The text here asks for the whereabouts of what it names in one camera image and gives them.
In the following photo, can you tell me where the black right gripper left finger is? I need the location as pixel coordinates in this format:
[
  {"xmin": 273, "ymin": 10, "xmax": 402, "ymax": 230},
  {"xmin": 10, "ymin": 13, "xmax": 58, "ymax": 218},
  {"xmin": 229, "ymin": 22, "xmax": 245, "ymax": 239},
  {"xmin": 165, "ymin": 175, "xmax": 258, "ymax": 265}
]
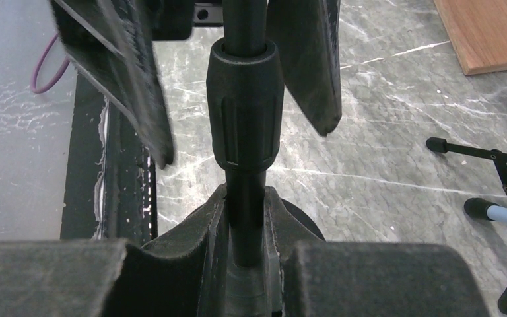
[{"xmin": 0, "ymin": 185, "xmax": 228, "ymax": 316}]

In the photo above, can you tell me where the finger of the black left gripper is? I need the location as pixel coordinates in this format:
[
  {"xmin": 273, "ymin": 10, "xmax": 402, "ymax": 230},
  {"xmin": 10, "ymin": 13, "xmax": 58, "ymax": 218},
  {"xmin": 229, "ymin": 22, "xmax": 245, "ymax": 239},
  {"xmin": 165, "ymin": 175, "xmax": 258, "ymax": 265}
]
[
  {"xmin": 50, "ymin": 1, "xmax": 174, "ymax": 168},
  {"xmin": 267, "ymin": 0, "xmax": 342, "ymax": 137}
]

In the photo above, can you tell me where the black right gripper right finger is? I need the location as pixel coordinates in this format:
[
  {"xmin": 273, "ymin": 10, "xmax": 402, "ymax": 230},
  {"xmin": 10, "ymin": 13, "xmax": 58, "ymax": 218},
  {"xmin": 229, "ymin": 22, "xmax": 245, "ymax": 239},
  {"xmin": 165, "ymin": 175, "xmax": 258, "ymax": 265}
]
[{"xmin": 264, "ymin": 186, "xmax": 489, "ymax": 316}]

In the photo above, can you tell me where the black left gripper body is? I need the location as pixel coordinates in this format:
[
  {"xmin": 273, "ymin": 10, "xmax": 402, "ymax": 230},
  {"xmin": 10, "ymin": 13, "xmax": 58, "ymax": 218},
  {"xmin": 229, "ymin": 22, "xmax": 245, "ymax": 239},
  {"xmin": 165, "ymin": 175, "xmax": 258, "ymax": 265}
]
[{"xmin": 148, "ymin": 0, "xmax": 223, "ymax": 41}]

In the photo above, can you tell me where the black round-base mic stand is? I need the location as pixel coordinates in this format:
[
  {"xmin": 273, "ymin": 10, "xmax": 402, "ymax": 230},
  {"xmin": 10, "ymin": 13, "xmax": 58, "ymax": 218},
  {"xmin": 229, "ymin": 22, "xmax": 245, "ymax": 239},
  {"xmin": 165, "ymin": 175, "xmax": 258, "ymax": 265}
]
[{"xmin": 206, "ymin": 1, "xmax": 323, "ymax": 316}]

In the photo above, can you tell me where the wooden board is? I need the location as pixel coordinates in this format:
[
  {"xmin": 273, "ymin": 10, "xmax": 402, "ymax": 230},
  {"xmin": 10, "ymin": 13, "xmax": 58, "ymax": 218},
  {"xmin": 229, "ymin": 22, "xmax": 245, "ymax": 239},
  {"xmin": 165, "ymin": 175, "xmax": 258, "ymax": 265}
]
[{"xmin": 434, "ymin": 0, "xmax": 507, "ymax": 75}]

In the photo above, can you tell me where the light blue music stand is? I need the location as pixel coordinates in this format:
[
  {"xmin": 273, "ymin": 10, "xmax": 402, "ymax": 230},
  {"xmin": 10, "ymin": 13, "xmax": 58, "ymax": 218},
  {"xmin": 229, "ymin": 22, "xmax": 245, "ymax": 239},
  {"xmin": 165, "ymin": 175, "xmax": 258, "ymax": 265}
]
[{"xmin": 464, "ymin": 198, "xmax": 507, "ymax": 224}]

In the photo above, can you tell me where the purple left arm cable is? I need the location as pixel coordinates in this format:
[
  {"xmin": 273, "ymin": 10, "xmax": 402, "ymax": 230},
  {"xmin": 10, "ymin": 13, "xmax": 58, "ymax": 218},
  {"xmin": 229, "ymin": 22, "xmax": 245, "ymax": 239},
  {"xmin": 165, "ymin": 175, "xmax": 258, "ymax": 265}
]
[{"xmin": 30, "ymin": 32, "xmax": 71, "ymax": 95}]

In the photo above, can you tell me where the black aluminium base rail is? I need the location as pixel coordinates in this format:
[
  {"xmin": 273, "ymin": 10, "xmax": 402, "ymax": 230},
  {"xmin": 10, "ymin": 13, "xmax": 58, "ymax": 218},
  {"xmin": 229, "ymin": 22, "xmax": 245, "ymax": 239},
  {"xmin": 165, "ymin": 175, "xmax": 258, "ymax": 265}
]
[{"xmin": 71, "ymin": 61, "xmax": 160, "ymax": 244}]

